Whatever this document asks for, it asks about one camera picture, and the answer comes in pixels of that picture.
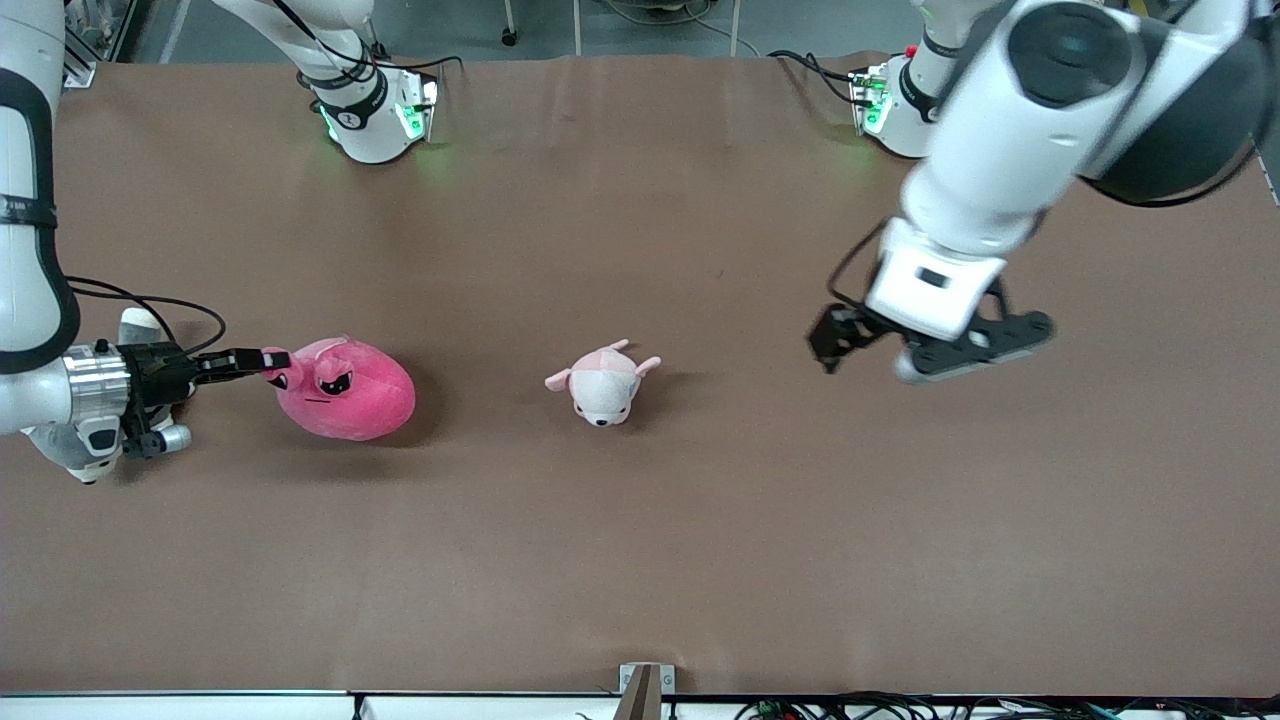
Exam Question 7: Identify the black right arm base cable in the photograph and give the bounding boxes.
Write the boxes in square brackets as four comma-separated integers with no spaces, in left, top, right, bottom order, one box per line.
[372,42,465,77]

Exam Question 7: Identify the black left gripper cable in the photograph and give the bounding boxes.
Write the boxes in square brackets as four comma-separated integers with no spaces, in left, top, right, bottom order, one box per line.
[826,220,893,313]

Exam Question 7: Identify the brown table cover sheet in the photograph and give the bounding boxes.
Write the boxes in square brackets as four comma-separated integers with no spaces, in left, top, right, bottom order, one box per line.
[0,52,1280,698]

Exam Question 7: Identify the pale pink white plush toy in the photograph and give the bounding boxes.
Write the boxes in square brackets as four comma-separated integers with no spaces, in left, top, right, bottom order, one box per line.
[545,339,662,428]

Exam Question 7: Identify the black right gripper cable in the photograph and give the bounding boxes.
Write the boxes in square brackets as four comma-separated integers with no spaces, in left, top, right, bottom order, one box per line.
[65,277,227,358]

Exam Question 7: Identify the grey husky plush toy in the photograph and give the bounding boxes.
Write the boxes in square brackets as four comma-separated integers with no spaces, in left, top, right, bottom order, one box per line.
[20,308,196,486]

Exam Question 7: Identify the black arm base cable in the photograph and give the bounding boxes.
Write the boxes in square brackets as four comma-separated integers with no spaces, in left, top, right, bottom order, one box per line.
[372,42,465,77]
[768,48,863,107]

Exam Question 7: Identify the tangled black cables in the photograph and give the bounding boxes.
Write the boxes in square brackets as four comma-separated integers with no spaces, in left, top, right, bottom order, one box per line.
[735,690,1280,720]

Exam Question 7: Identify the metal table edge bracket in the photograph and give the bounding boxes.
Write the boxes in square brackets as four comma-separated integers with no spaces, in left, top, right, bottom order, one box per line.
[619,663,676,720]

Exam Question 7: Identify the white table edge rail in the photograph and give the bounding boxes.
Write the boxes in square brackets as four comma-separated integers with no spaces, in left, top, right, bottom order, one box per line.
[0,690,741,720]

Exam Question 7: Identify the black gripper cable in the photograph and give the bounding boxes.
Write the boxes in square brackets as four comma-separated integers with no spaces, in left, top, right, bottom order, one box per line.
[826,220,893,313]
[65,277,227,358]

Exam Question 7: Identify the bright pink plush toy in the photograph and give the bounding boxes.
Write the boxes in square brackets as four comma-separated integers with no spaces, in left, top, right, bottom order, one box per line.
[262,337,417,442]

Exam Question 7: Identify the black left arm base cable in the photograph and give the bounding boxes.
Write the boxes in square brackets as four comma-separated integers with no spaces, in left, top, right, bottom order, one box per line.
[768,48,863,107]

